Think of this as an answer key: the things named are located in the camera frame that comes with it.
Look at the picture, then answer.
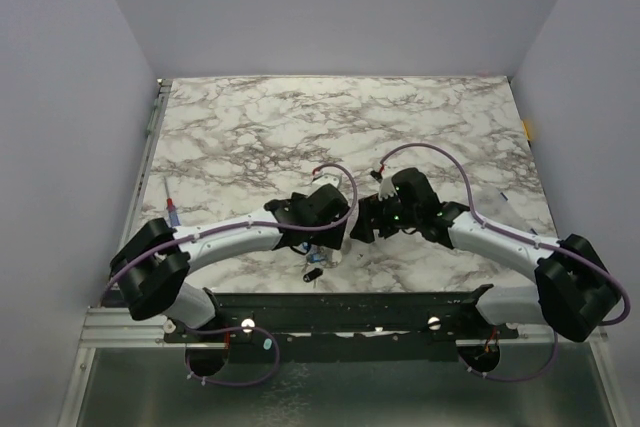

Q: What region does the key with black tag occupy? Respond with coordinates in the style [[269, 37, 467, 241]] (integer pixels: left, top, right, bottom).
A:
[[303, 268, 324, 283]]

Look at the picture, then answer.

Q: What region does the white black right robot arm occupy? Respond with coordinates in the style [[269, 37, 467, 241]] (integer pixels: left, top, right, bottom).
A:
[[350, 168, 622, 342]]

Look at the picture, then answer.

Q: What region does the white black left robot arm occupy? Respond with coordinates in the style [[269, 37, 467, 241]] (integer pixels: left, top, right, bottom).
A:
[[110, 184, 350, 342]]

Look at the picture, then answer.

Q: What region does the clear plastic box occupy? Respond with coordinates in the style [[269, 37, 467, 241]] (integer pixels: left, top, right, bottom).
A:
[[474, 187, 509, 223]]

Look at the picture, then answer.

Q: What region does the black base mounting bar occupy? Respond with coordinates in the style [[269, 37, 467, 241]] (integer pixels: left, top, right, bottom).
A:
[[164, 292, 518, 363]]

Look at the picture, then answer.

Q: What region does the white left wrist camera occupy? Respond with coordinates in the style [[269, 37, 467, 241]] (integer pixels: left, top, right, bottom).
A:
[[309, 171, 343, 193]]

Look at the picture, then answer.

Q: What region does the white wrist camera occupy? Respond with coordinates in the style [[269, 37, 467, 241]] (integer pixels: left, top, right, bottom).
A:
[[309, 171, 343, 193], [370, 170, 397, 201]]

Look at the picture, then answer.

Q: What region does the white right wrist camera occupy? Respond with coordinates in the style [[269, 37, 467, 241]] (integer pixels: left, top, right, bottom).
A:
[[370, 170, 397, 201]]

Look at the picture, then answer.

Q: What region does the blue handled screwdriver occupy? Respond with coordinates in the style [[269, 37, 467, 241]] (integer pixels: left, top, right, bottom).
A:
[[163, 177, 181, 227]]

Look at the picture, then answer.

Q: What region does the aluminium table edge rail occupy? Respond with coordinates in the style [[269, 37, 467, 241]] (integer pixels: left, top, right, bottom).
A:
[[116, 78, 173, 252]]

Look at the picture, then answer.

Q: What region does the front aluminium frame rail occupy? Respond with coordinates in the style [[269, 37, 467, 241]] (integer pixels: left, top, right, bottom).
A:
[[80, 307, 608, 348]]

